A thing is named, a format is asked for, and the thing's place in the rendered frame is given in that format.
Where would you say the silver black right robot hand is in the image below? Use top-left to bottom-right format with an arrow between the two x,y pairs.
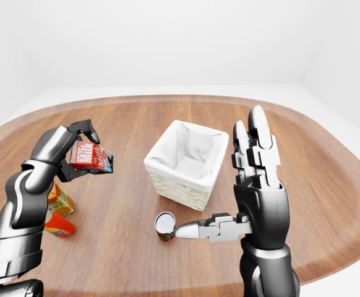
174,105 -> 291,251

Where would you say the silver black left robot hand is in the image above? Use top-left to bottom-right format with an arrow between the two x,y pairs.
30,119 -> 101,183

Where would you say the red white milk carton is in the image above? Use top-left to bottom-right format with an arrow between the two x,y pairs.
70,140 -> 114,175

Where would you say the wicker basket with white liner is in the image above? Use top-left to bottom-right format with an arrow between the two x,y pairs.
143,119 -> 230,212

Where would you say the orange juice carton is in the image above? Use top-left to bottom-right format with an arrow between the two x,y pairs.
47,182 -> 75,217

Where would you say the orange red lying carton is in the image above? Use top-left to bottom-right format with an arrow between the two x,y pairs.
44,212 -> 76,238

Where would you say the red green tin can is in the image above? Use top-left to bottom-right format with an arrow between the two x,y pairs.
154,212 -> 177,242

